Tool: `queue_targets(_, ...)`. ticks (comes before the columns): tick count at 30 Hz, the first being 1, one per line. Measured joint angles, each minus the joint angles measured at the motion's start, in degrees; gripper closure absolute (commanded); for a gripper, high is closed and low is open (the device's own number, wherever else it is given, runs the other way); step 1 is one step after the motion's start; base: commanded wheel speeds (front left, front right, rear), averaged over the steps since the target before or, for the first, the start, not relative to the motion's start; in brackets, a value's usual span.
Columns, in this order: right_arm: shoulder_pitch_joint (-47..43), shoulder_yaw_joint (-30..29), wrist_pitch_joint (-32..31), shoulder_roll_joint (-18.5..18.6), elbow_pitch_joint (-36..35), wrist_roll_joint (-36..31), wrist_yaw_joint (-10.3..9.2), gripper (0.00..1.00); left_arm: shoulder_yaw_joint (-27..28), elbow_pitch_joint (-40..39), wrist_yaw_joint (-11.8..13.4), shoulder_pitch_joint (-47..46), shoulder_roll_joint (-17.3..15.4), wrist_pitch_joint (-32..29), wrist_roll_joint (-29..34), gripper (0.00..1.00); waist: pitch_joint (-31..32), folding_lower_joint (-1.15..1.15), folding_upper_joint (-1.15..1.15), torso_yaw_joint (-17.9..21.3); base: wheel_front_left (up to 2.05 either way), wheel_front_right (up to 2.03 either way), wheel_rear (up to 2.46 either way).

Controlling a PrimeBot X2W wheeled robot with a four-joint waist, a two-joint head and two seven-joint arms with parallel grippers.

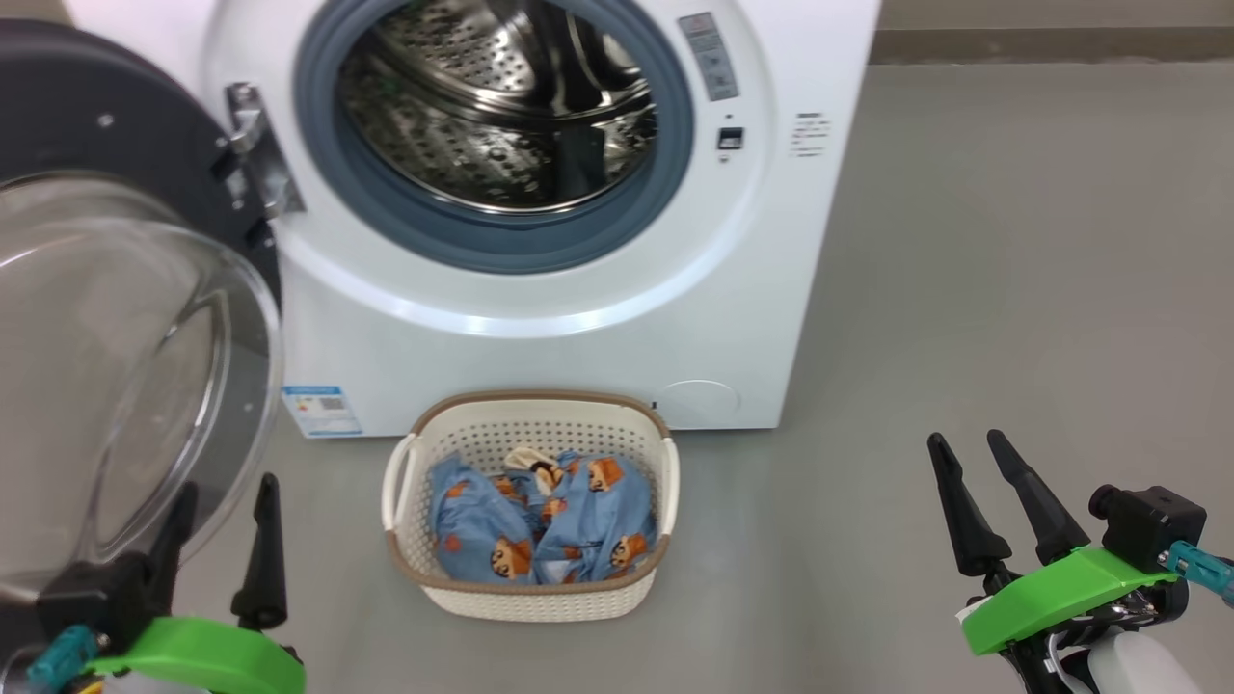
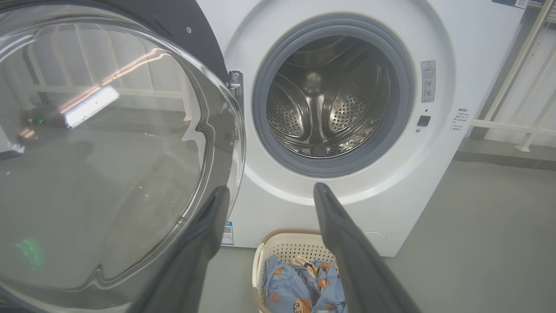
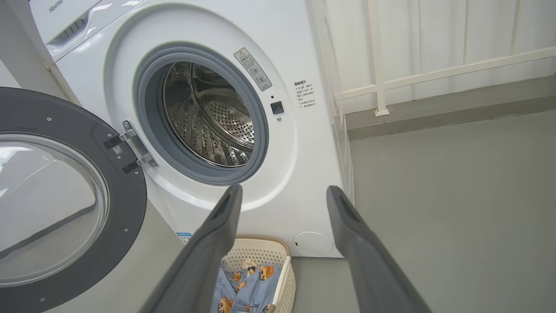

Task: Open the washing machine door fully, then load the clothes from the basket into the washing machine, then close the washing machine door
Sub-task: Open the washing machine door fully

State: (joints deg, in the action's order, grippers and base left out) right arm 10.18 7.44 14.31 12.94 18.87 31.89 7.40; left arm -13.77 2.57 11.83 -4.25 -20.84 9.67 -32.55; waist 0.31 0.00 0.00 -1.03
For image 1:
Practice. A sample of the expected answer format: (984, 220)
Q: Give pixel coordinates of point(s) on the round white filter cover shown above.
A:
(699, 405)

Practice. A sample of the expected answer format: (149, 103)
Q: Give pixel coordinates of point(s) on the teal left camera connector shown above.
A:
(60, 657)

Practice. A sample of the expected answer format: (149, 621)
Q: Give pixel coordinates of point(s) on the metal door hinge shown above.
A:
(265, 164)

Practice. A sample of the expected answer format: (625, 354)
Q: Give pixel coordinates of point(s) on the teal right camera connector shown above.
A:
(1195, 567)

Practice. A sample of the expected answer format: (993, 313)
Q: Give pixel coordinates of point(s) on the grey rubber door gasket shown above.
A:
(405, 217)

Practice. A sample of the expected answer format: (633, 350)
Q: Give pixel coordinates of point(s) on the black round glass washer door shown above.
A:
(106, 106)

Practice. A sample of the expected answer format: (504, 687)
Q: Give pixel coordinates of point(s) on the blue energy label sticker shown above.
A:
(321, 412)

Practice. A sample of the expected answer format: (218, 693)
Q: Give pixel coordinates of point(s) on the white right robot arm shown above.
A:
(1138, 670)

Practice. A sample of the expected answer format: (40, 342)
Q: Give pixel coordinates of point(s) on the perforated steel washer drum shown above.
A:
(482, 106)

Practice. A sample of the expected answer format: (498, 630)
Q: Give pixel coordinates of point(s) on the cream perforated laundry basket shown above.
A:
(530, 598)

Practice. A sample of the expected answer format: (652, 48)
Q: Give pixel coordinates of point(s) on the grey warning sticker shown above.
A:
(709, 58)

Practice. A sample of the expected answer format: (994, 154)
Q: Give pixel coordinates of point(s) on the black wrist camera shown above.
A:
(1147, 525)
(96, 598)

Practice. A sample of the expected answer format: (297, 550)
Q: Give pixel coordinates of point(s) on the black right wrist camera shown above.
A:
(1147, 525)

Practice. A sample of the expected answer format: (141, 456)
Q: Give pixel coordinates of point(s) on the white front-load washing machine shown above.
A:
(540, 357)

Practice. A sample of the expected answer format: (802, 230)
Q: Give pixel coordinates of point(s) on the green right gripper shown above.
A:
(1060, 593)

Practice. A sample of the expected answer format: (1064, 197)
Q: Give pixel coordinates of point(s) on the black door latch socket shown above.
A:
(730, 139)

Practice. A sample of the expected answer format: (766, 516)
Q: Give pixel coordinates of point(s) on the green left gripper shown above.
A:
(212, 660)

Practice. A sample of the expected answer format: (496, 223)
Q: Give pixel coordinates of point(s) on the teal camera connector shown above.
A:
(60, 657)
(1195, 567)

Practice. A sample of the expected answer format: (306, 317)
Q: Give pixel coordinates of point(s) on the blue cartoon print garment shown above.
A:
(472, 525)
(603, 511)

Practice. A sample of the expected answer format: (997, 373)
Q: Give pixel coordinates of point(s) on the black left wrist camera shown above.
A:
(96, 598)

